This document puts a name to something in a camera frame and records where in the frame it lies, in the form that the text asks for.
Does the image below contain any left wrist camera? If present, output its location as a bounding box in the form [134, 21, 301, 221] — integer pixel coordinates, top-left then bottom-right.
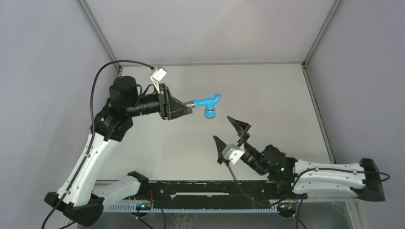
[150, 66, 167, 94]

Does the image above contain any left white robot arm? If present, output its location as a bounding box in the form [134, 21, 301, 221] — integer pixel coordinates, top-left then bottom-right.
[44, 76, 195, 227]

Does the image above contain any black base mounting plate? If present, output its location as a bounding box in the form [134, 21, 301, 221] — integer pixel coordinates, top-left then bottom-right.
[127, 180, 307, 208]

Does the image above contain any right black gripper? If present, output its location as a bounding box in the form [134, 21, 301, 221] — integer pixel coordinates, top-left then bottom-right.
[213, 116, 266, 177]

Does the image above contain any white slotted cable duct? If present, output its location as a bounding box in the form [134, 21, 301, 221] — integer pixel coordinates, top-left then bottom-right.
[103, 202, 279, 213]

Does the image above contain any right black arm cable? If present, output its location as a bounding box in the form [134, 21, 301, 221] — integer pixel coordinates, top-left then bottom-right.
[225, 161, 391, 208]

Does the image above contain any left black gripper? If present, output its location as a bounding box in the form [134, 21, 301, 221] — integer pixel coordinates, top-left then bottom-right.
[127, 83, 192, 120]

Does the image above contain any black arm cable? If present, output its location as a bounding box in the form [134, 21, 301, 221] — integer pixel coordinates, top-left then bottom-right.
[225, 161, 391, 208]
[41, 60, 156, 229]

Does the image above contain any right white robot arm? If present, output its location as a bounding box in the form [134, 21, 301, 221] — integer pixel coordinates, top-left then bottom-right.
[213, 116, 390, 202]

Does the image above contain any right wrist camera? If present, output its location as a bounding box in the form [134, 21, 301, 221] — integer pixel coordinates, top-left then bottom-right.
[221, 144, 245, 165]

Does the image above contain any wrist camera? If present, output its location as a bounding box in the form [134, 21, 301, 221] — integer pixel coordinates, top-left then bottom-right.
[221, 144, 245, 165]
[150, 66, 167, 94]

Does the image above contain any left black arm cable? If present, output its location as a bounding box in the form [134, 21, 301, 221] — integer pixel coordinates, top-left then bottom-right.
[41, 60, 156, 229]

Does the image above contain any blue plastic water faucet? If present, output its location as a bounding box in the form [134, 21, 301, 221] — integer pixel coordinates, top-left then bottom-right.
[193, 93, 221, 119]

